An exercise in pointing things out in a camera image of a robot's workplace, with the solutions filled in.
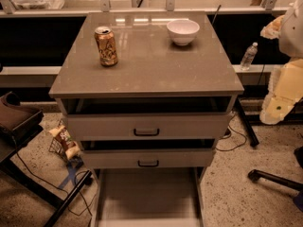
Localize yellow-white gripper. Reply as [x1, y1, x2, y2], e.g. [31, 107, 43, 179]
[259, 59, 303, 125]

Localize grey drawer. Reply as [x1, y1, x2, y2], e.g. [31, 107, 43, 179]
[61, 96, 233, 142]
[81, 139, 215, 169]
[90, 167, 205, 227]

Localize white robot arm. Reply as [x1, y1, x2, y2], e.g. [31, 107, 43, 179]
[259, 0, 303, 125]

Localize grey drawer cabinet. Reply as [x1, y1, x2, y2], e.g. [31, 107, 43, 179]
[48, 10, 245, 182]

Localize clear plastic water bottle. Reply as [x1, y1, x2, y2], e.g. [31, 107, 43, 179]
[241, 43, 258, 71]

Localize black table leg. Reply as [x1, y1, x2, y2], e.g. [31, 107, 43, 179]
[235, 99, 259, 148]

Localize black office chair base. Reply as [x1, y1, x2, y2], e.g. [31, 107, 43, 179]
[247, 146, 303, 213]

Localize white ceramic bowl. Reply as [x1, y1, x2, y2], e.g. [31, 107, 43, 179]
[167, 19, 200, 45]

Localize orange soda can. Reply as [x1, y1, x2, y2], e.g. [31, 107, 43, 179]
[95, 26, 118, 66]

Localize snack chip bag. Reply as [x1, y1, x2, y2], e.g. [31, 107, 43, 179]
[49, 125, 80, 160]

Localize dark brown chair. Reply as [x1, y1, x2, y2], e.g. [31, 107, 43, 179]
[0, 92, 92, 227]

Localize black floor cable right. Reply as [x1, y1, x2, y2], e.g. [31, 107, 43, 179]
[215, 113, 248, 153]

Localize black floor cable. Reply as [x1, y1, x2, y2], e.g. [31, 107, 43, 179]
[215, 113, 248, 153]
[11, 135, 98, 218]

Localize small wire basket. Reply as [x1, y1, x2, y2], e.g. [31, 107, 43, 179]
[48, 120, 68, 162]

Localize black floor cable left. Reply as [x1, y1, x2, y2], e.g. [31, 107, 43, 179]
[11, 135, 98, 218]

